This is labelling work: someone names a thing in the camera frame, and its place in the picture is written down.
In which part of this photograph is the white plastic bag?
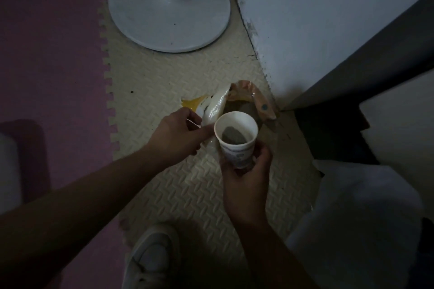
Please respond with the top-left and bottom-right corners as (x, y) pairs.
(284, 160), (425, 289)

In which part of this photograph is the person's left hand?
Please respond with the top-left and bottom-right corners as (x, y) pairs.
(144, 107), (217, 168)

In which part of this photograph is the person's right forearm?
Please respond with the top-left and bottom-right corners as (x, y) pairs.
(234, 216), (321, 289)

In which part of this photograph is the pink foam floor mat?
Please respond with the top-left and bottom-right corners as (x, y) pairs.
(0, 0), (131, 289)

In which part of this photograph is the person's left forearm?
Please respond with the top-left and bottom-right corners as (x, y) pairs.
(0, 149), (160, 289)

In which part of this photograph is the white standing fan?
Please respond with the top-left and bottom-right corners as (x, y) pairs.
(108, 0), (232, 53)

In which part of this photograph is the white sneaker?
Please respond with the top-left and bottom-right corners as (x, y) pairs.
(121, 224), (181, 289)

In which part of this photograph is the person's right hand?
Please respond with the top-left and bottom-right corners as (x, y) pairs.
(219, 141), (274, 228)

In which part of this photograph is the yellow plastic bag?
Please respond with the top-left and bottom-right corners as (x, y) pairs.
(181, 79), (277, 154)

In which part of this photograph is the white printed paper cup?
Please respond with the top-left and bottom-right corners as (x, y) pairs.
(214, 111), (259, 170)

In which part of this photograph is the grey door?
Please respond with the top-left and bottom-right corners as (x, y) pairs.
(281, 0), (434, 111)

